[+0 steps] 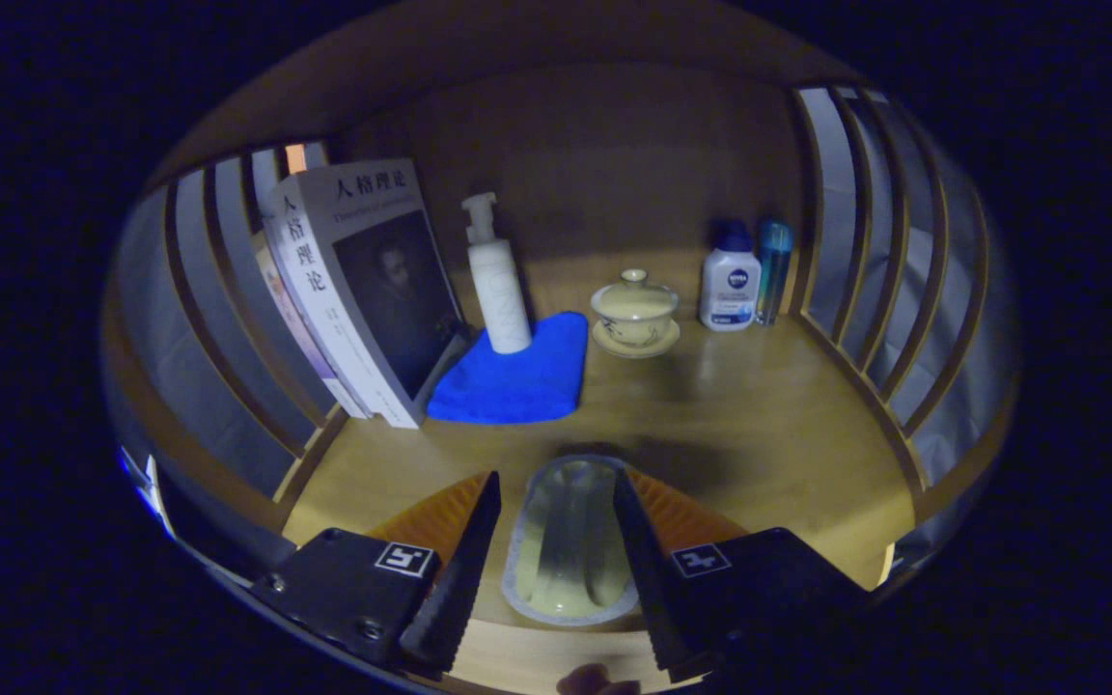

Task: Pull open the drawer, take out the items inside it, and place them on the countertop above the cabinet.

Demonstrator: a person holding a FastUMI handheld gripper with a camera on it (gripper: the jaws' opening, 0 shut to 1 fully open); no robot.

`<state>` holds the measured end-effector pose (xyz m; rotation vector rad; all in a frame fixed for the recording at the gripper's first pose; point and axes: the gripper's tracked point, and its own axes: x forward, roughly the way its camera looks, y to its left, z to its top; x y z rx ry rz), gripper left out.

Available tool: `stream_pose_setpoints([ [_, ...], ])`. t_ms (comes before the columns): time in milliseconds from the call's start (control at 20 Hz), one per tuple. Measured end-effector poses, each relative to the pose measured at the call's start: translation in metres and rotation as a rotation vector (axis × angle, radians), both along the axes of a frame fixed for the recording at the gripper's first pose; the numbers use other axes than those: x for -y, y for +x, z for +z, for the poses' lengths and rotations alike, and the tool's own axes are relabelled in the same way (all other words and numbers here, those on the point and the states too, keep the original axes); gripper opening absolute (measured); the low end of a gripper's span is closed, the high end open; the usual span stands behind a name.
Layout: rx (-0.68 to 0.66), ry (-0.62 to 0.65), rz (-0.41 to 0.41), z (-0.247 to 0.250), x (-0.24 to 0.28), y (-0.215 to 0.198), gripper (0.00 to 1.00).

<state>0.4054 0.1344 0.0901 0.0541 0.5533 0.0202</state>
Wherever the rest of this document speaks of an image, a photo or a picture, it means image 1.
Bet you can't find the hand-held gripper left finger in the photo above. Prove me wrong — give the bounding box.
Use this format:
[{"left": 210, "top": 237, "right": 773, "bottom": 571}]
[{"left": 249, "top": 470, "right": 504, "bottom": 677}]

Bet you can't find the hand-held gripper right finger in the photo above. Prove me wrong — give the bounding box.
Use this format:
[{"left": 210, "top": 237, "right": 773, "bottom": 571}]
[{"left": 611, "top": 466, "right": 871, "bottom": 684}]

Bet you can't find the pale green scrubber grey pad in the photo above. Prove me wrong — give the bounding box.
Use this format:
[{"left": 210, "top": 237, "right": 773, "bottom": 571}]
[{"left": 501, "top": 454, "right": 642, "bottom": 626}]

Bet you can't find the wooden countertop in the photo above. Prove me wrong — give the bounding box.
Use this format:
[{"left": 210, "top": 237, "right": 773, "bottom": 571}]
[{"left": 281, "top": 249, "right": 919, "bottom": 695}]

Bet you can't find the brown wooden cabinet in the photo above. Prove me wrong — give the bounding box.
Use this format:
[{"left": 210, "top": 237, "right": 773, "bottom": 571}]
[{"left": 102, "top": 0, "right": 1020, "bottom": 599}]

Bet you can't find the blue folded cloth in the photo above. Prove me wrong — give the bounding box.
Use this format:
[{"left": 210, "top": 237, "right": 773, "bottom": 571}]
[{"left": 426, "top": 311, "right": 590, "bottom": 426}]

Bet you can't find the thin white book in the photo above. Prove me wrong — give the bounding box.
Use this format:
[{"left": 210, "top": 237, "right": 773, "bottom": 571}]
[{"left": 262, "top": 217, "right": 369, "bottom": 421}]

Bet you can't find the cream lidded tea bowl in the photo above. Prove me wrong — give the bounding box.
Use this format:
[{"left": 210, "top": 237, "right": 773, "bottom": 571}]
[{"left": 589, "top": 269, "right": 682, "bottom": 359}]

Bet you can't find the thin pale purple book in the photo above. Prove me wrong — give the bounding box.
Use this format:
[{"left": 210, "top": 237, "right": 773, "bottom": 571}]
[{"left": 252, "top": 232, "right": 340, "bottom": 387}]

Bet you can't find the white pump bottle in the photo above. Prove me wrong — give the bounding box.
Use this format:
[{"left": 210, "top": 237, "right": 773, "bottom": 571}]
[{"left": 460, "top": 191, "right": 534, "bottom": 355}]

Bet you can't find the white lotion bottle blue cap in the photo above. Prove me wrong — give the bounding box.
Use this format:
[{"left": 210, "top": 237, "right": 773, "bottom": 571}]
[{"left": 698, "top": 220, "right": 763, "bottom": 333}]

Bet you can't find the thick white book dark cover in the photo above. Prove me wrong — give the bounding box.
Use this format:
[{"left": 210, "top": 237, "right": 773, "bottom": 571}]
[{"left": 266, "top": 158, "right": 472, "bottom": 430}]

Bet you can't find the teal slim bottle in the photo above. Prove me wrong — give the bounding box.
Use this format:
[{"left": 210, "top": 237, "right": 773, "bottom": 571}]
[{"left": 755, "top": 218, "right": 794, "bottom": 327}]

